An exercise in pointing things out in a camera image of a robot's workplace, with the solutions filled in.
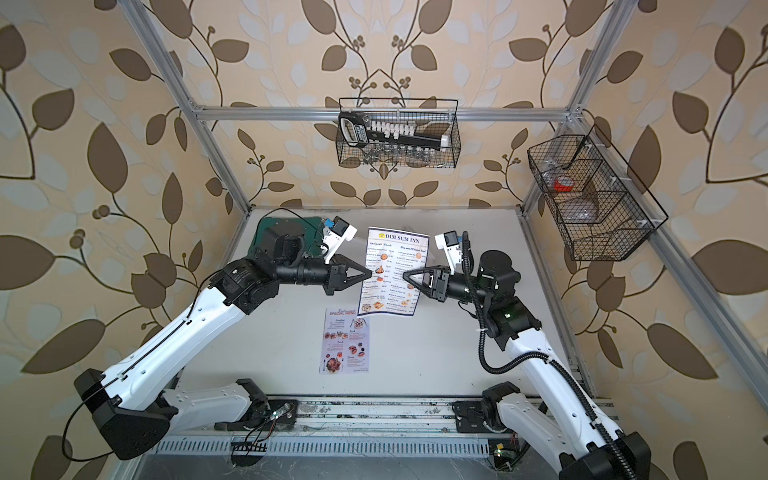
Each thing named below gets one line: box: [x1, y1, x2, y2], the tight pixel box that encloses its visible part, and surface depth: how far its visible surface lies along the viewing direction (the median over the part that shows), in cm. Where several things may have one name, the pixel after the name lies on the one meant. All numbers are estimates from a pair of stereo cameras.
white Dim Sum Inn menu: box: [357, 227, 430, 317], surface depth 66 cm
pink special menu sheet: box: [318, 308, 370, 374], surface depth 88 cm
